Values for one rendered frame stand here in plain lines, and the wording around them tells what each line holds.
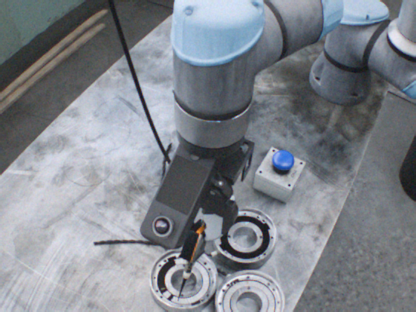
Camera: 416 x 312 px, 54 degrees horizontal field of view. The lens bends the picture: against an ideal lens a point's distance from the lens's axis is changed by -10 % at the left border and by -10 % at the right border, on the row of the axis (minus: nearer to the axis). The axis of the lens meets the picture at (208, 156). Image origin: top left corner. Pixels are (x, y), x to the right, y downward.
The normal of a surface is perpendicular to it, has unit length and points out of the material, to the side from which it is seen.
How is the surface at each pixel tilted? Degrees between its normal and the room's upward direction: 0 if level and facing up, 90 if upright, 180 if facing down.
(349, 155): 0
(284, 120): 0
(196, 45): 88
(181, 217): 31
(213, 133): 90
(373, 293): 0
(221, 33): 87
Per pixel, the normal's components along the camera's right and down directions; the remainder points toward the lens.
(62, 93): 0.04, -0.62
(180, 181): -0.21, -0.18
